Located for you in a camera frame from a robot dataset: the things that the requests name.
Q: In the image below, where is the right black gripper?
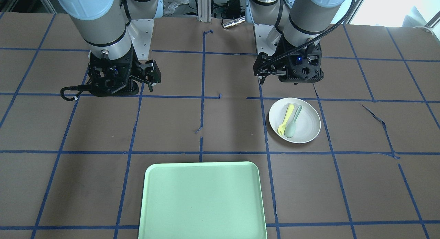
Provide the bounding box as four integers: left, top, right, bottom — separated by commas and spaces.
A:
88, 47, 162, 97

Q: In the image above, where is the light green tray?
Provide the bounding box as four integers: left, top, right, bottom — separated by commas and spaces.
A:
138, 162, 267, 239

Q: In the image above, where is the silver cylindrical connector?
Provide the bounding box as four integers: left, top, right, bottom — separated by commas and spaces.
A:
222, 16, 246, 30

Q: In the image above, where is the black cable loop right gripper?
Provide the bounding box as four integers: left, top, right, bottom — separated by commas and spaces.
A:
60, 80, 92, 101

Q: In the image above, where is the pale green plastic spoon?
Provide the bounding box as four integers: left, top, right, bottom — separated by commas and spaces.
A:
284, 105, 303, 138

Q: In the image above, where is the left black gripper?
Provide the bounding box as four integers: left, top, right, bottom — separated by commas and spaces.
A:
253, 43, 324, 85

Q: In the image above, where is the black power adapter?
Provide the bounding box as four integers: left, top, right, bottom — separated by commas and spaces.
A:
224, 0, 241, 19

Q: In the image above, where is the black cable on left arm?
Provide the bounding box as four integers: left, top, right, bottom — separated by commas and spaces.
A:
258, 0, 356, 75

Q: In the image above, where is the yellow plastic fork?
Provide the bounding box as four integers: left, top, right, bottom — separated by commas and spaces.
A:
277, 103, 295, 136

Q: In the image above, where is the white round plate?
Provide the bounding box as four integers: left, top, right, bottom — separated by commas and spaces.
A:
268, 97, 321, 144

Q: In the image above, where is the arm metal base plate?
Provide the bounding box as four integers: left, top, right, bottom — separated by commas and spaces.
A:
254, 24, 282, 56
127, 19, 154, 60

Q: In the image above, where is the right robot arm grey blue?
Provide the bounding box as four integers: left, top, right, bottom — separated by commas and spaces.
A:
58, 0, 163, 101

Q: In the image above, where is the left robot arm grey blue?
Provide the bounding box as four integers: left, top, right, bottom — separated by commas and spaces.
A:
245, 0, 355, 85

